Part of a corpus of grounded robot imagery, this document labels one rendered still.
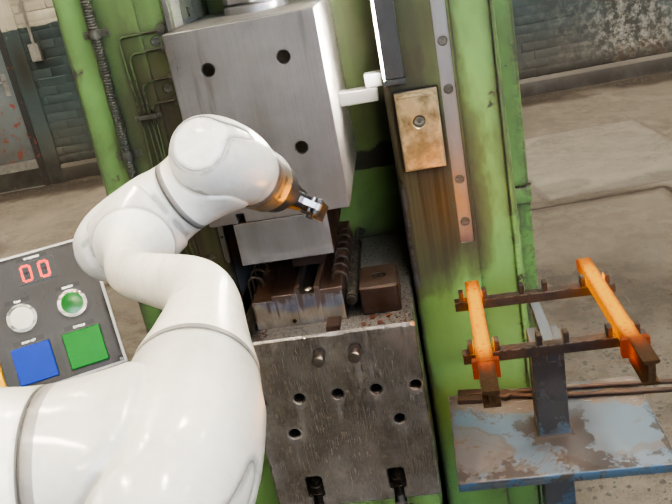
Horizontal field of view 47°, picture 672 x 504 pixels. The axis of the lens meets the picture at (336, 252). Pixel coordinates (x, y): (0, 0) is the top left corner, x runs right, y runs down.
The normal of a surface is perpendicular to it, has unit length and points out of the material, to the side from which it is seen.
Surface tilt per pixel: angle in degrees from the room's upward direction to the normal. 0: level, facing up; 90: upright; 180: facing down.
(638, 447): 0
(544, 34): 90
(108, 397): 12
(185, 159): 66
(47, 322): 60
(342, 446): 90
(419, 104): 90
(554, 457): 0
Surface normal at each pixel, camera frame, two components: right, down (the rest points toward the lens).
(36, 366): 0.22, -0.22
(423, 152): -0.06, 0.37
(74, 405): -0.04, -0.86
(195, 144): -0.27, -0.11
